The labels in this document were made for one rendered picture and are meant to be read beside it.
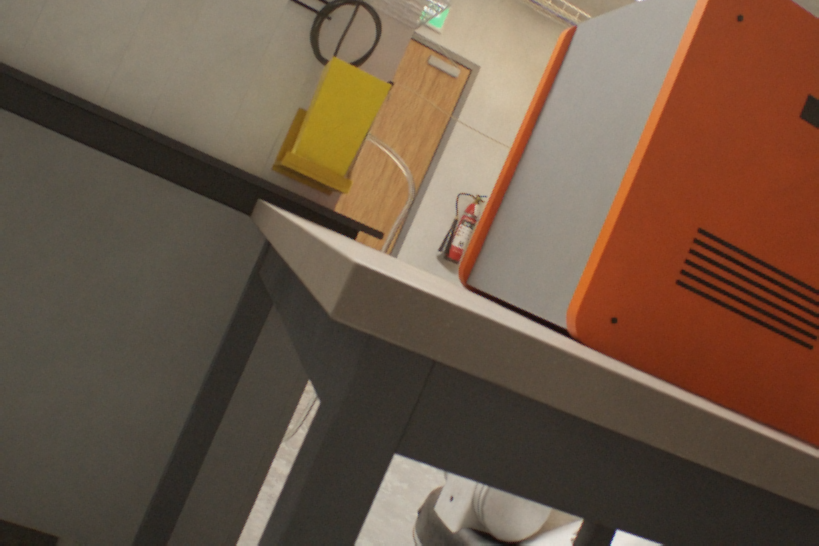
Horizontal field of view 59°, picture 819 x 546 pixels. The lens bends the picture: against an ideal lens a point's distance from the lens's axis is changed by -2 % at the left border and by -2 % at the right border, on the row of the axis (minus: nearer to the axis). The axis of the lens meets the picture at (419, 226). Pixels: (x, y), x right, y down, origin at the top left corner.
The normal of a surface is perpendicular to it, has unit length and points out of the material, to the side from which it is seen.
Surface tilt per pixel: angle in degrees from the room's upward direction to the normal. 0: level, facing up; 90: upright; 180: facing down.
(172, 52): 90
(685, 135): 90
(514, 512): 90
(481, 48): 90
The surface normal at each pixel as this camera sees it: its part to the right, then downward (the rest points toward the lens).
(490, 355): 0.27, 0.07
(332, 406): -0.87, -0.40
